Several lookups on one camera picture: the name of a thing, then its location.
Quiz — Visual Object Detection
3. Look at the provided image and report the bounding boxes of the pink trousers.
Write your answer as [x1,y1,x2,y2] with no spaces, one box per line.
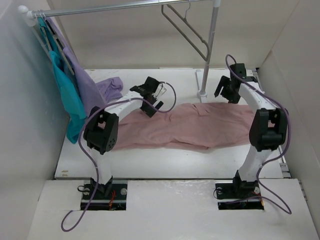
[114,102,255,150]

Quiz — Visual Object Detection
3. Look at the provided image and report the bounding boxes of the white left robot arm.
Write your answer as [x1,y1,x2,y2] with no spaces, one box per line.
[83,76,166,155]

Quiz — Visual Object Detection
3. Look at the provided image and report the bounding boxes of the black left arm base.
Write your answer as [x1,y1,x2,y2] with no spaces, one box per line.
[77,179,128,211]

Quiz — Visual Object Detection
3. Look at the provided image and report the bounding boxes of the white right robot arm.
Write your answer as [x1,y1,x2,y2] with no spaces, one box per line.
[214,63,288,200]

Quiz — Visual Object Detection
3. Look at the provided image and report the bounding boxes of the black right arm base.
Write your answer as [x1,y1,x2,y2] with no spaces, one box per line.
[213,182,265,210]

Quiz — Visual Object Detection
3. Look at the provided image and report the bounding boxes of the grey empty clothes hanger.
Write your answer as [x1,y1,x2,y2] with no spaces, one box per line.
[161,0,209,62]

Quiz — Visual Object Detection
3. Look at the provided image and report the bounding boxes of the grey hanger with purple garment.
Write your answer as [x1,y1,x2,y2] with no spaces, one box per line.
[45,18,75,76]

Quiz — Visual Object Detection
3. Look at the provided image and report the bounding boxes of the grey hanger with teal garment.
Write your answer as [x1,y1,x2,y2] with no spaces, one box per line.
[37,18,59,53]

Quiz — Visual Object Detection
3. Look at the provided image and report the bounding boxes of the grey vertical rack pole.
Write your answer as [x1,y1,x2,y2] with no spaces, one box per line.
[203,0,221,80]

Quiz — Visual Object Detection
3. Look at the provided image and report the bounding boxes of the purple hanging garment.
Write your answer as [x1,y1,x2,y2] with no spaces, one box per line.
[46,17,124,116]

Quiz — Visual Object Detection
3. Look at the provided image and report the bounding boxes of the teal hanging garment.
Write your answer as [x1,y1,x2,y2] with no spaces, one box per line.
[37,18,87,144]

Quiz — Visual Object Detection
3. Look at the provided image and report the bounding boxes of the white rack corner joint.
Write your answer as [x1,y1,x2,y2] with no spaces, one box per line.
[17,5,37,27]

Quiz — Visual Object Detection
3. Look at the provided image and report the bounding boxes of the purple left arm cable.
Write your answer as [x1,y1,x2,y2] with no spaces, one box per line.
[60,82,177,232]

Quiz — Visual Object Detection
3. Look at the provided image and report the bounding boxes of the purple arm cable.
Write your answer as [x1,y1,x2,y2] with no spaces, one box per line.
[60,82,177,232]
[224,53,293,216]

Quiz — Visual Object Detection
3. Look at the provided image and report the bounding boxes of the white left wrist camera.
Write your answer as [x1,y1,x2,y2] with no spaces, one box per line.
[153,82,167,99]

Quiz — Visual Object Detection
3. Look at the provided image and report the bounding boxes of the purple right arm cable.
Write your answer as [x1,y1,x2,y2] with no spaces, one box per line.
[224,53,293,216]

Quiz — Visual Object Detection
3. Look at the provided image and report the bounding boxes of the silver horizontal rack rail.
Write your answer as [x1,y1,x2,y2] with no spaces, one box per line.
[27,0,216,18]

